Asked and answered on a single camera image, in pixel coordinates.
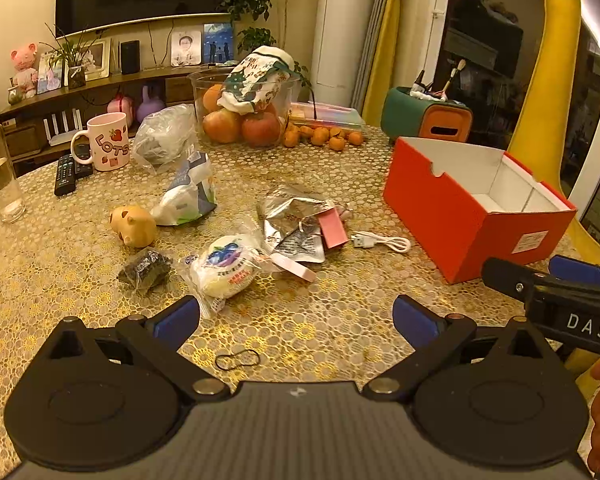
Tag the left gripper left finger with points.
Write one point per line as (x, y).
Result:
(154, 344)

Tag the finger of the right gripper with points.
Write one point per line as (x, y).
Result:
(510, 279)
(573, 270)

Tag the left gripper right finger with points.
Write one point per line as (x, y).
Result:
(435, 341)

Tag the dark small snack packet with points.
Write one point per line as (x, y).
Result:
(145, 270)

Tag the white round bun package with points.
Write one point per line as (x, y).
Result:
(223, 270)

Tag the tan pig toy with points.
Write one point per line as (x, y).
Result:
(134, 226)

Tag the pink binder clip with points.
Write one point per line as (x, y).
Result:
(332, 228)

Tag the white blue tissue pack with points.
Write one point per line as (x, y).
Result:
(190, 196)

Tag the silver foil packet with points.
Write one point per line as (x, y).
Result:
(288, 207)
(304, 244)

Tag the red cardboard box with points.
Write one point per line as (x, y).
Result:
(465, 203)

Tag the yellow giraffe chair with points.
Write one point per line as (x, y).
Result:
(539, 137)

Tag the black remote control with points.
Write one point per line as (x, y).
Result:
(68, 172)

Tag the clear plastic bag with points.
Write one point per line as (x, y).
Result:
(165, 138)

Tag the green orange tissue box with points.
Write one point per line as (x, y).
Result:
(406, 115)

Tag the clear drinking glass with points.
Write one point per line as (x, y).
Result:
(0, 174)

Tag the pink strawberry mug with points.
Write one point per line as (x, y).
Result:
(108, 142)

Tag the mandarin orange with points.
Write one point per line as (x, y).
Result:
(356, 138)
(337, 143)
(320, 136)

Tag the white wifi router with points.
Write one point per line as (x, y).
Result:
(60, 127)

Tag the red apple left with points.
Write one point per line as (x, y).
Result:
(223, 126)

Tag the red apple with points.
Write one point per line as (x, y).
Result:
(261, 129)
(223, 126)

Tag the red apple right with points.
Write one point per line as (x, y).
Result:
(261, 129)

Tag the purple kettlebell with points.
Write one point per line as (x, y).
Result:
(150, 104)

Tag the clear fruit bowl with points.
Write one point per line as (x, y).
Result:
(207, 83)

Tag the pastel notebook stack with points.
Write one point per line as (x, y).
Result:
(325, 115)

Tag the patterned cloth pouch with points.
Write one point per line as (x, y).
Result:
(255, 81)

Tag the black speaker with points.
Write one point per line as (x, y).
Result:
(130, 57)

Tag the pink pig plush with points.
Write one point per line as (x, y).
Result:
(26, 76)

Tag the blue photo card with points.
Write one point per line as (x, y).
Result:
(217, 43)

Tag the white floor air conditioner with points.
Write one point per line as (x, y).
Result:
(339, 36)

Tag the portrait photo frame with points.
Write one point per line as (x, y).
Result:
(186, 47)

